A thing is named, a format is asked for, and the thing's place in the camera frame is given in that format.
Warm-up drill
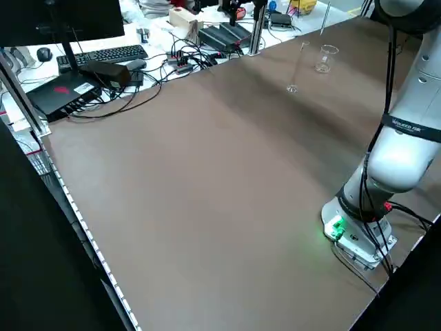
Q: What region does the clear glass graduated cylinder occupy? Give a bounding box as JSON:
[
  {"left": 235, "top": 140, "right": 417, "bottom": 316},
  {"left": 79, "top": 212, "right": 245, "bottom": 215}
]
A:
[{"left": 285, "top": 41, "right": 311, "bottom": 93}]

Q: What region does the grey USB hub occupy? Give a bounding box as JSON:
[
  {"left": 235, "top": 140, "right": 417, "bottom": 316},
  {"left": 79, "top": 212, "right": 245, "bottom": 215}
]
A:
[{"left": 166, "top": 50, "right": 194, "bottom": 75}]

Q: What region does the black stepped device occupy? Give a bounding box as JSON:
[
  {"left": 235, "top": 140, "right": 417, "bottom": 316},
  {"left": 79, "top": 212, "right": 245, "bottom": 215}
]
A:
[{"left": 198, "top": 21, "right": 253, "bottom": 50}]

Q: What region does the grey power adapter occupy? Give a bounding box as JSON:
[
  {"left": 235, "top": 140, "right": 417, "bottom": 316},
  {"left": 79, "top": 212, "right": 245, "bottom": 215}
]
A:
[{"left": 125, "top": 58, "right": 148, "bottom": 88}]

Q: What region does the clear glass beaker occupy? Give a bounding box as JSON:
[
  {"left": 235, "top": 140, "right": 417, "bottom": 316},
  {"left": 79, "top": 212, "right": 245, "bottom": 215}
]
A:
[{"left": 314, "top": 43, "right": 340, "bottom": 73}]

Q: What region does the black power brick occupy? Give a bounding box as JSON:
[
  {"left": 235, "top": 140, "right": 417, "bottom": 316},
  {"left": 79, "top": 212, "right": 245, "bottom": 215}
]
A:
[{"left": 79, "top": 61, "right": 132, "bottom": 89}]

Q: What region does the white notched edge strip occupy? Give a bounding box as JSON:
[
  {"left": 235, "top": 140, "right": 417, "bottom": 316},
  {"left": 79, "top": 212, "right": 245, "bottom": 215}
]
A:
[{"left": 32, "top": 130, "right": 143, "bottom": 331}]

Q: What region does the small wooden box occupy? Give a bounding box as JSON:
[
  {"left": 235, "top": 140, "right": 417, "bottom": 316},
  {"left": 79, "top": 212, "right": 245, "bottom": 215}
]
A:
[{"left": 167, "top": 6, "right": 205, "bottom": 36}]

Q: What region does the black keyboard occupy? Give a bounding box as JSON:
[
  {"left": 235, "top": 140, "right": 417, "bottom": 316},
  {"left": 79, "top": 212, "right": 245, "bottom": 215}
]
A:
[{"left": 56, "top": 44, "right": 150, "bottom": 74}]

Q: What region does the black computer with red logo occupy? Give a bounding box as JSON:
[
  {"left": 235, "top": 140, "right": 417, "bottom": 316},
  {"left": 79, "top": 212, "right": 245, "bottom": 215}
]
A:
[{"left": 25, "top": 72, "right": 104, "bottom": 123}]

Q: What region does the yellow plastic container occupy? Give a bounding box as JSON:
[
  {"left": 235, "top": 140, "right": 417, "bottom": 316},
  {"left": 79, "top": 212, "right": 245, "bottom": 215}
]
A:
[{"left": 288, "top": 0, "right": 318, "bottom": 17}]

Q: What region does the black computer monitor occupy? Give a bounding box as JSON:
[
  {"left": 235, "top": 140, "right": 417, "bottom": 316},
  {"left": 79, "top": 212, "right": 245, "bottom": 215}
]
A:
[{"left": 0, "top": 0, "right": 125, "bottom": 75}]

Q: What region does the black looped desk cable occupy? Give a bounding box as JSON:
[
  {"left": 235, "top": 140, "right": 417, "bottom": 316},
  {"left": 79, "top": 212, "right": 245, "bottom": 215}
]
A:
[{"left": 67, "top": 74, "right": 163, "bottom": 121}]

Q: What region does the aluminium frame post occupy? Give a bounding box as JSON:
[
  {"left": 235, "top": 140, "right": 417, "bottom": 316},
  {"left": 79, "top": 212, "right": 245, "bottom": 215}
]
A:
[
  {"left": 248, "top": 0, "right": 269, "bottom": 57},
  {"left": 0, "top": 53, "right": 52, "bottom": 136}
]

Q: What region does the black camera stand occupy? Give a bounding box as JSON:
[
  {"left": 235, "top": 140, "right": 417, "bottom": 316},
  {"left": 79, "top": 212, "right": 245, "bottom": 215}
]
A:
[{"left": 221, "top": 0, "right": 243, "bottom": 28}]

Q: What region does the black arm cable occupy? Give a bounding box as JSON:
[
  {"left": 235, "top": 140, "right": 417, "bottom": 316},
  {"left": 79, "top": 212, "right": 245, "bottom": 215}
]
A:
[{"left": 358, "top": 20, "right": 397, "bottom": 273}]

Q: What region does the black base cable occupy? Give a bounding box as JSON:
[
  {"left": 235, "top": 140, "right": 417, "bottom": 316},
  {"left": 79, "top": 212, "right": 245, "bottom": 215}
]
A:
[{"left": 332, "top": 203, "right": 435, "bottom": 299}]

